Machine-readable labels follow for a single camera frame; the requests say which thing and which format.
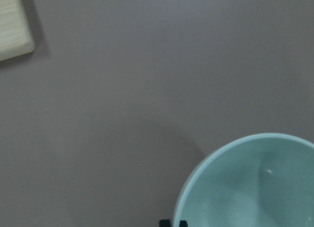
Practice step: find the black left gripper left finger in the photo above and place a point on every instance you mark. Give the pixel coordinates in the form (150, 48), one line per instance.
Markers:
(164, 223)

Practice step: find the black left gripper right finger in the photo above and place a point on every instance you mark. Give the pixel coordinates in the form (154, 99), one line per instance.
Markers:
(183, 223)

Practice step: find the green bowl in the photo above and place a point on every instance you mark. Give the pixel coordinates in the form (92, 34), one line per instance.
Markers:
(262, 180)

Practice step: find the wooden cutting board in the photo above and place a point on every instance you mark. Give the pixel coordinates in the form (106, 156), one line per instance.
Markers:
(15, 35)

